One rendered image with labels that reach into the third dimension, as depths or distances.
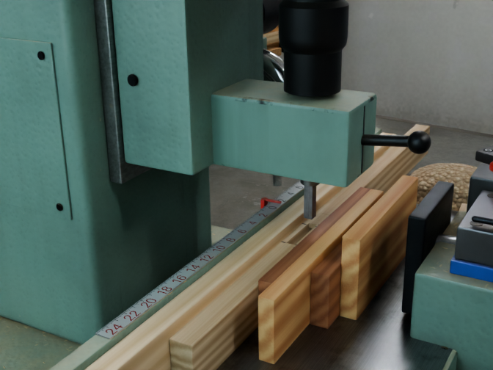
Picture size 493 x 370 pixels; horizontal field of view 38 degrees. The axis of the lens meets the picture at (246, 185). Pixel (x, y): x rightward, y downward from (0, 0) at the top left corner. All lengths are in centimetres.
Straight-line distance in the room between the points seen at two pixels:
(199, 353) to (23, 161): 29
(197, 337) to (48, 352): 29
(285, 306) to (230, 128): 18
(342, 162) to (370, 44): 381
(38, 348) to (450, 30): 361
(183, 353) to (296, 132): 22
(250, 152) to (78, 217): 18
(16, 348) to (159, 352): 31
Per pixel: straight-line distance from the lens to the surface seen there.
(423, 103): 432
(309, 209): 68
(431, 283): 58
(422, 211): 60
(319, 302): 60
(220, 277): 58
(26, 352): 80
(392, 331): 61
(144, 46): 64
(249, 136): 65
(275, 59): 79
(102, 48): 67
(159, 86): 64
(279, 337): 56
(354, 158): 63
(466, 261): 58
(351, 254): 59
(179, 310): 54
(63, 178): 69
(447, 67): 422
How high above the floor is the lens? 123
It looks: 22 degrees down
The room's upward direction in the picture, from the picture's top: 1 degrees counter-clockwise
